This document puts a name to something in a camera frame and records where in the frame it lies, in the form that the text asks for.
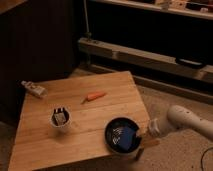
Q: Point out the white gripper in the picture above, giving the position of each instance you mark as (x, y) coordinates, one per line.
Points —
(154, 130)

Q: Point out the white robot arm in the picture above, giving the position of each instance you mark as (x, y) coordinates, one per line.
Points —
(176, 119)

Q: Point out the blue sponge in bowl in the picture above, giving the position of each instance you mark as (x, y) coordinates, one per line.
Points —
(126, 138)

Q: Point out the dark ceramic bowl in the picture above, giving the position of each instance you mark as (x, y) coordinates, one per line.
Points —
(113, 131)

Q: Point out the orange carrot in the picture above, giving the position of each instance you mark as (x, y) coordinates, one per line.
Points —
(93, 96)

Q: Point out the wooden table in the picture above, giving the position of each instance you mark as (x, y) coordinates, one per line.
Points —
(38, 145)

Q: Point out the white cup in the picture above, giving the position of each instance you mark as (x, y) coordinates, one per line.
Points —
(64, 127)

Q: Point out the black plug adapter in cup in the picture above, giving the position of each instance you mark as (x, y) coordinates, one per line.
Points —
(60, 115)

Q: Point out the long wooden beam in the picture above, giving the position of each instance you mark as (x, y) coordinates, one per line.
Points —
(144, 59)

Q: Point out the metal vertical pole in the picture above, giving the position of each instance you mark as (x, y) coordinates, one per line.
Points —
(88, 33)

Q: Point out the white tube bottle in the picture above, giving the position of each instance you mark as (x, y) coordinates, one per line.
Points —
(34, 89)

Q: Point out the wooden shelf with items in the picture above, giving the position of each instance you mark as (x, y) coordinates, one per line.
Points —
(161, 8)

